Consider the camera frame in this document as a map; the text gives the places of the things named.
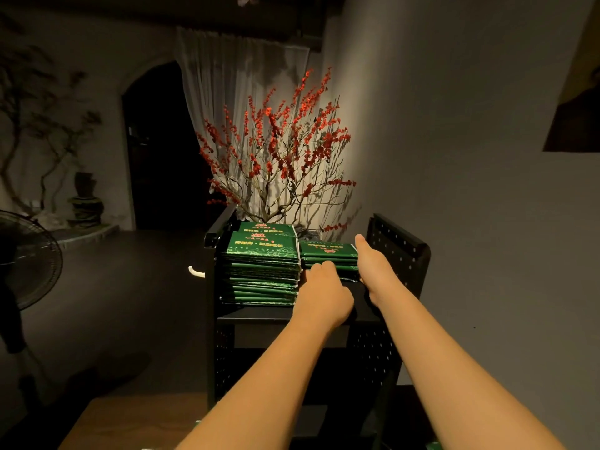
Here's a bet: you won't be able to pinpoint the person's left hand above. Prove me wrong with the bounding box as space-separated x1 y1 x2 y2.
289 260 356 336

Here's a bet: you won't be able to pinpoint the person's right hand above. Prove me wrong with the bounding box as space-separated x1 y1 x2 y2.
352 233 405 312

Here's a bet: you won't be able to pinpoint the black metal shelf rack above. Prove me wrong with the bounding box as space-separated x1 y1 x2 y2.
203 203 433 450

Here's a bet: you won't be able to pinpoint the person's right forearm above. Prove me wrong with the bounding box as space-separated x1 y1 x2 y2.
373 286 568 450

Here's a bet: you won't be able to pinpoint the person's left forearm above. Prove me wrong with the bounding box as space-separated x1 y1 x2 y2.
176 318 337 450

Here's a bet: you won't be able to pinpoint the red berry branches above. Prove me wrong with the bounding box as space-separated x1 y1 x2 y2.
194 68 363 243

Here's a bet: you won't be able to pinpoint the white curtain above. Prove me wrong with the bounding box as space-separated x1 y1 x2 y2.
175 27 311 184

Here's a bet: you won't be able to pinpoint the dark vase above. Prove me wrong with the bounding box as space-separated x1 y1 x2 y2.
66 170 107 229

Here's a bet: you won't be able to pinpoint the black standing fan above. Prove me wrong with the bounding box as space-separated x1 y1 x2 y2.
0 209 66 420

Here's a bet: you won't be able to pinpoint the bare branched tree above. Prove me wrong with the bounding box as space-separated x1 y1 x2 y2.
0 14 105 218

